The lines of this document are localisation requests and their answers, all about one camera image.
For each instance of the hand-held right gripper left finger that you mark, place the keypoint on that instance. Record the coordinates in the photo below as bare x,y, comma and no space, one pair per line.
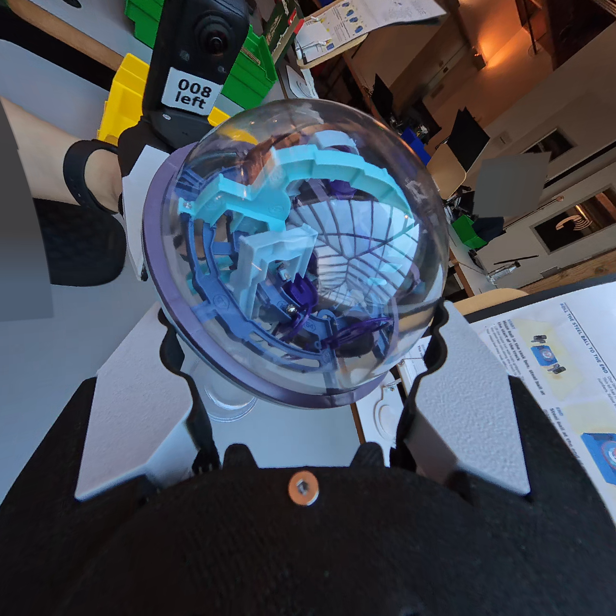
130,409

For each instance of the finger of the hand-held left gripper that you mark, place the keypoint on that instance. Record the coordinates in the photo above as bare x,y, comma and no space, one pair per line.
134,202

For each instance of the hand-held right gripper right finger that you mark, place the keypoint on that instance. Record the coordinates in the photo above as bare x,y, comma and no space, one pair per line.
462,409

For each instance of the clear plastic ball stand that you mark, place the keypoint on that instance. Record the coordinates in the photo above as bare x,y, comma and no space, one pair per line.
226,406

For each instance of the clear plastic maze ball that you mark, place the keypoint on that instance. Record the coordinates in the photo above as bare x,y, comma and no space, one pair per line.
298,240

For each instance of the person's left forearm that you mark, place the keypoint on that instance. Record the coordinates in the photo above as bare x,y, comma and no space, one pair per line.
57,163

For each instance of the person's left hand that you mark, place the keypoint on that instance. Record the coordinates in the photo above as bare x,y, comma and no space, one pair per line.
106,180

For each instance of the green plastic bin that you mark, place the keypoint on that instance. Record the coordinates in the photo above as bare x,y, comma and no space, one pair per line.
250,72
467,231

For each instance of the black wristband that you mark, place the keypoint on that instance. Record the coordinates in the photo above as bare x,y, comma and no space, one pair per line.
72,178

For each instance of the white document stand with sheet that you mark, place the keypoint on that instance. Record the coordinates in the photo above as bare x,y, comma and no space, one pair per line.
378,414

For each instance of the yellow plastic bin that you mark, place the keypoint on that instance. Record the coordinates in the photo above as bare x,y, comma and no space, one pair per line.
120,96

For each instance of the dark green cardboard box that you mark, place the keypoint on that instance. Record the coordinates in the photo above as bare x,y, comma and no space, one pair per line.
281,24

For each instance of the printed instruction sheet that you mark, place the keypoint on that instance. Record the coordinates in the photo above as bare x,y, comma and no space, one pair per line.
553,365
365,19

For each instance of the wooden document stand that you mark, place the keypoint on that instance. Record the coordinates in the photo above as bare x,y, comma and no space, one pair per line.
332,50

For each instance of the beige chair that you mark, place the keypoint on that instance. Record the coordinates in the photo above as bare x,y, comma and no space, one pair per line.
445,171

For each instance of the blue plastic bin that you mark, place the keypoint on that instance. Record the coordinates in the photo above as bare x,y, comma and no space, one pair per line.
416,144

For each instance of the black monitor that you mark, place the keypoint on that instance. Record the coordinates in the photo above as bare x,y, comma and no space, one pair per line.
467,139

